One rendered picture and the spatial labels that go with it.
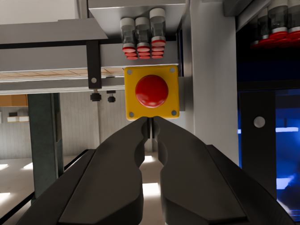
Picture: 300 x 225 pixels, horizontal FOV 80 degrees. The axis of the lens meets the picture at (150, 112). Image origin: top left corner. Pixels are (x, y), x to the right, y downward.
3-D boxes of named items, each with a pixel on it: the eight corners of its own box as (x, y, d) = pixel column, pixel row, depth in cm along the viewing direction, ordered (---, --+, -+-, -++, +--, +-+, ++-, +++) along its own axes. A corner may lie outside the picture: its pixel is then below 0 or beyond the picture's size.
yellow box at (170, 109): (172, 73, 31) (173, 115, 31) (130, 75, 31) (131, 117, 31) (178, 63, 23) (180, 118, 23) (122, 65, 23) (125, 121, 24)
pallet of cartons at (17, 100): (10, 83, 654) (12, 107, 658) (-25, 77, 512) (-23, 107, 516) (39, 82, 661) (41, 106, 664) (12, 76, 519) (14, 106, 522)
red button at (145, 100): (165, 77, 24) (167, 107, 25) (136, 78, 24) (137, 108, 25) (168, 72, 21) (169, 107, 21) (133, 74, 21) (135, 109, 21)
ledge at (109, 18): (173, 31, 38) (173, 41, 38) (111, 34, 38) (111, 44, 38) (185, -12, 24) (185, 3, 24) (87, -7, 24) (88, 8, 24)
